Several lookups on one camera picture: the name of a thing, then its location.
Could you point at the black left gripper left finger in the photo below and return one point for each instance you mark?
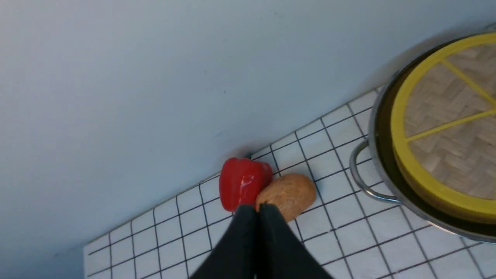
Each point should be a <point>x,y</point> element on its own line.
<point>233,257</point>

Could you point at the stainless steel pot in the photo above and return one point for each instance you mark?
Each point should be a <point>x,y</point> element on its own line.
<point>378,141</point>

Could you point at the white checkered tablecloth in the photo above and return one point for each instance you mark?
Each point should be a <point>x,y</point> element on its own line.
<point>351,235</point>

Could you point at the brown potato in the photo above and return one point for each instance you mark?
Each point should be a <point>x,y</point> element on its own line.
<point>291,194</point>

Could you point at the woven bamboo steamer lid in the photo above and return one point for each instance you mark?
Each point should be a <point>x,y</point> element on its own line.
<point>442,127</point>

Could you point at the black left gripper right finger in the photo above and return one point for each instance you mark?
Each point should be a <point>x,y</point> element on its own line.
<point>287,257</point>

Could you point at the red bell pepper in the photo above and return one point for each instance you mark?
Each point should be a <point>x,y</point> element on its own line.
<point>241,180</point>

